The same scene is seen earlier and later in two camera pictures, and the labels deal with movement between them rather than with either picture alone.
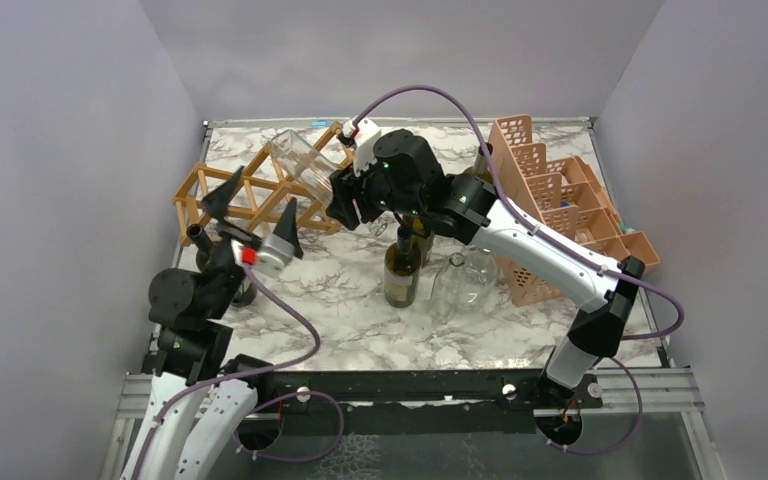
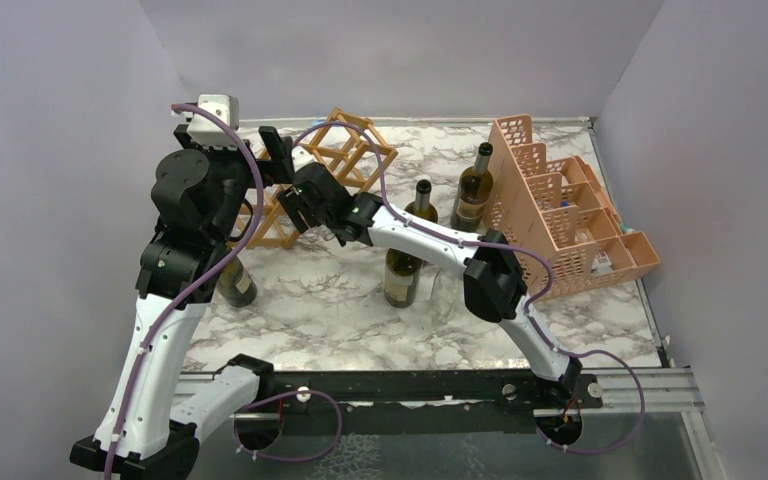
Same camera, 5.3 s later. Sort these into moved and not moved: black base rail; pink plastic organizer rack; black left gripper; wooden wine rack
Moved: wooden wine rack; black left gripper
Not moved: pink plastic organizer rack; black base rail
